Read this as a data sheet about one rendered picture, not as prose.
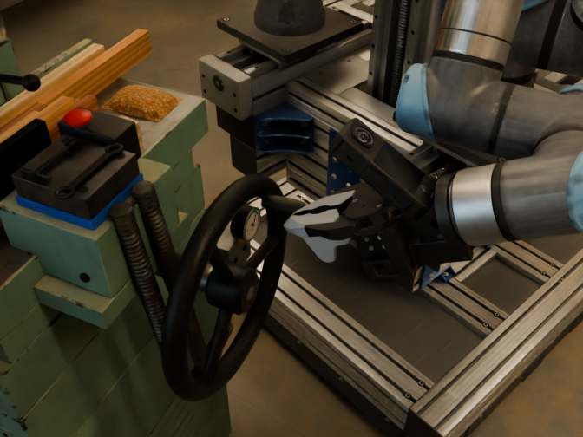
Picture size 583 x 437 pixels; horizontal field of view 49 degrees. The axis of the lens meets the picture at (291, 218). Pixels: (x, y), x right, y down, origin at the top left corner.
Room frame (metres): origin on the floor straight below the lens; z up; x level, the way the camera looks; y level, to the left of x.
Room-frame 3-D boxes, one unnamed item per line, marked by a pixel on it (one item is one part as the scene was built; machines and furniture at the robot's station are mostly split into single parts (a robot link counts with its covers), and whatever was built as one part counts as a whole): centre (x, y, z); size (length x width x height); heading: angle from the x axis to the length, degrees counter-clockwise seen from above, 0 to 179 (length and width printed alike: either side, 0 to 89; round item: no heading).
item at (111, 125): (0.56, 0.22, 0.99); 0.13 x 0.11 x 0.06; 156
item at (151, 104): (0.82, 0.22, 0.91); 0.10 x 0.07 x 0.02; 66
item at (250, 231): (0.83, 0.08, 0.65); 0.06 x 0.04 x 0.08; 156
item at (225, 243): (0.86, 0.15, 0.58); 0.12 x 0.08 x 0.08; 66
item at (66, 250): (0.56, 0.23, 0.91); 0.15 x 0.14 x 0.09; 156
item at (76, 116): (0.60, 0.23, 1.02); 0.03 x 0.03 x 0.01
